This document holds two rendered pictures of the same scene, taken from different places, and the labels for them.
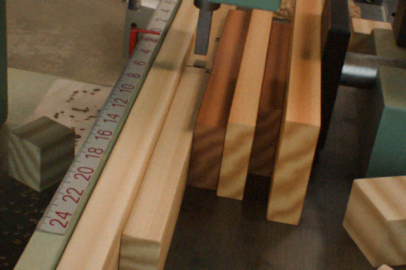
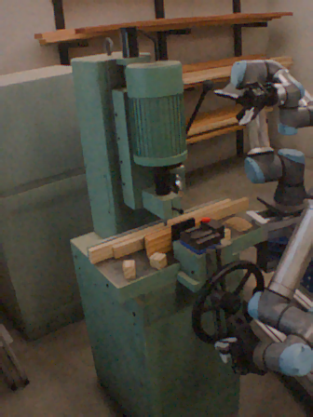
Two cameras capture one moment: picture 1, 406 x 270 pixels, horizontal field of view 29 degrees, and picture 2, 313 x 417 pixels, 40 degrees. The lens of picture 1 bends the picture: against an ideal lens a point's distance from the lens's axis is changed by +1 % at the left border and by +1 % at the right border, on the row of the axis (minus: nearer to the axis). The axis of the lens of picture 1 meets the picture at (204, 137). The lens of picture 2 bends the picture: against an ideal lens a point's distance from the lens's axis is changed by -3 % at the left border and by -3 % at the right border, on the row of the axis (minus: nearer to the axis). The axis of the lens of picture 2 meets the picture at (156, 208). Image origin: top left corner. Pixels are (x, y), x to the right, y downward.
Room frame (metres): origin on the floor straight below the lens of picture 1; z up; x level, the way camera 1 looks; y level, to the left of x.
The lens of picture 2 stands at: (-0.30, -1.13, 1.66)
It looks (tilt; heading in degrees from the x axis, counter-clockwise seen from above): 25 degrees down; 56
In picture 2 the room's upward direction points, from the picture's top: 5 degrees counter-clockwise
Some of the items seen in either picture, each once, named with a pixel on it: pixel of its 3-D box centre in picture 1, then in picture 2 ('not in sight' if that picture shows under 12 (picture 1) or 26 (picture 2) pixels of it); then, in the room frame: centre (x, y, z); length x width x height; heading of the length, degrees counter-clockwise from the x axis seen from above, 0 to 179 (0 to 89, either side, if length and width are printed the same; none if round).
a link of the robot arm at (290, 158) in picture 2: not in sight; (290, 165); (1.22, 0.03, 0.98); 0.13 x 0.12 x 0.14; 155
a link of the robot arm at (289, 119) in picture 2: not in sight; (292, 118); (1.03, -0.12, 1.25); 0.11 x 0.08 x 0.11; 155
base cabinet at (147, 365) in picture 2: not in sight; (158, 337); (0.52, 0.13, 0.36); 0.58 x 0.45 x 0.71; 86
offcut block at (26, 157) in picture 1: (42, 153); not in sight; (0.55, 0.13, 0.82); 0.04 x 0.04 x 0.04; 59
